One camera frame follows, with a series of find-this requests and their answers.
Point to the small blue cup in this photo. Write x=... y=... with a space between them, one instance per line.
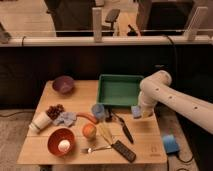
x=98 y=111

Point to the white egg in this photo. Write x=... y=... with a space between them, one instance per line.
x=64 y=145

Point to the blue crumpled cloth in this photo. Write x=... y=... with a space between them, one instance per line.
x=66 y=118

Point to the blue sponge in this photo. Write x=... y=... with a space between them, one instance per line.
x=136 y=112

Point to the black remote control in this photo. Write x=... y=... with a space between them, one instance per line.
x=123 y=150

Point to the bunch of dark grapes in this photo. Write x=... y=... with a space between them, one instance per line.
x=54 y=111

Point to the orange fruit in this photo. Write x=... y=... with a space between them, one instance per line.
x=89 y=131

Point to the red bowl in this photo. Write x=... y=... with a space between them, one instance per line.
x=56 y=137

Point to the black handled knife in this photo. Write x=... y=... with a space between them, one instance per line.
x=124 y=128

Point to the wooden table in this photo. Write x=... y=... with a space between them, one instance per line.
x=147 y=144

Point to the orange carrot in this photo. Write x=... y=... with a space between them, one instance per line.
x=88 y=117

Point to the purple bowl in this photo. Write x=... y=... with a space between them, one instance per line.
x=63 y=84

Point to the green plastic tray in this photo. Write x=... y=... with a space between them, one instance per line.
x=118 y=90

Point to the white horizontal rail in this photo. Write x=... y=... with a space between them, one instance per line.
x=105 y=41

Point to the silver fork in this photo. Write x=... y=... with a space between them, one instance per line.
x=90 y=150

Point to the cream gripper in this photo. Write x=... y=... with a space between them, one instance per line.
x=147 y=112

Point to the blue box on floor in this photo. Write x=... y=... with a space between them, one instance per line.
x=170 y=144

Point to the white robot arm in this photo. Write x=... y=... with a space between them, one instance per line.
x=156 y=88

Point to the white paper cup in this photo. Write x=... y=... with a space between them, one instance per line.
x=41 y=121

